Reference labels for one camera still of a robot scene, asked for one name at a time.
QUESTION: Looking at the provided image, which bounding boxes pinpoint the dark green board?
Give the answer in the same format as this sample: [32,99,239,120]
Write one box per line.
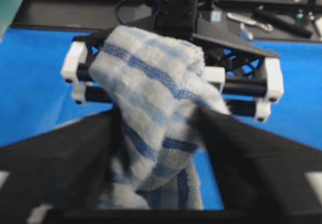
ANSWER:
[1,0,23,41]

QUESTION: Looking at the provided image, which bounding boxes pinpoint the blue white checked towel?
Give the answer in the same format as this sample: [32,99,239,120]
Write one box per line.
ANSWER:
[89,26,229,210]

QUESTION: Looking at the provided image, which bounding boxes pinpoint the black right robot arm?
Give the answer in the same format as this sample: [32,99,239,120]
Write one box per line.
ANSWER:
[61,0,284,122]

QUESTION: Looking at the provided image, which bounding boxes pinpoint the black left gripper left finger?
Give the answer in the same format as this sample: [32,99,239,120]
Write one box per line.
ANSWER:
[1,109,120,223]

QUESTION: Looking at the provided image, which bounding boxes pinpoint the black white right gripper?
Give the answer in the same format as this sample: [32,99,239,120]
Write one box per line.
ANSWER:
[60,16,284,121]

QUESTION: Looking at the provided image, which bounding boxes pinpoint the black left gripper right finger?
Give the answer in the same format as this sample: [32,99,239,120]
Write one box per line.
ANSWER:
[196,108,321,223]

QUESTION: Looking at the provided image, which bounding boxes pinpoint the blue table cloth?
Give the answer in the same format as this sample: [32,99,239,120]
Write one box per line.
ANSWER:
[0,27,322,209]

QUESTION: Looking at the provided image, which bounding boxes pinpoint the black metal frame rail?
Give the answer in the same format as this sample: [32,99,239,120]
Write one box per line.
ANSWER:
[11,0,321,43]

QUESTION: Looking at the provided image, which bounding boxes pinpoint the silver metal tool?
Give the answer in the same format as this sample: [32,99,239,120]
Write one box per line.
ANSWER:
[226,12,274,32]

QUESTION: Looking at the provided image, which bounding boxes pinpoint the black cylinder tool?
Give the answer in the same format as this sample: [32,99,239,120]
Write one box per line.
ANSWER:
[254,8,313,38]

